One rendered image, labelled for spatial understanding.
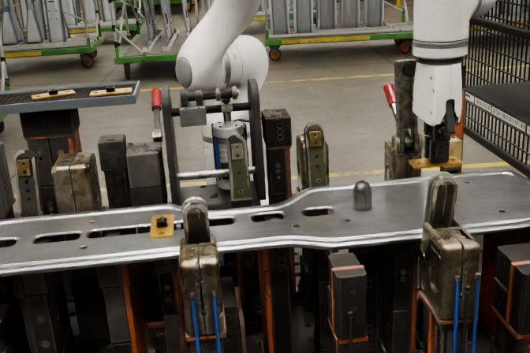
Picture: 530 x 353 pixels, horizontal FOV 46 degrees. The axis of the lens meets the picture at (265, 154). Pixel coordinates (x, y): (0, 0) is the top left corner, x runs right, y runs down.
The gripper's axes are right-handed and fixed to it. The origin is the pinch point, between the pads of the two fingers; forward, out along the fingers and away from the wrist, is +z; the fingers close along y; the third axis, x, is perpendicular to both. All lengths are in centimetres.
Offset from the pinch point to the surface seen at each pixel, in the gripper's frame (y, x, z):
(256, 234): 6.3, -31.7, 9.2
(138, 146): -20, -51, 1
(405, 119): -14.7, -0.3, -1.0
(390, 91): -23.8, -0.4, -4.2
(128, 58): -609, -116, 86
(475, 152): -284, 142, 111
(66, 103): -27, -65, -7
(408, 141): -13.3, -0.3, 3.0
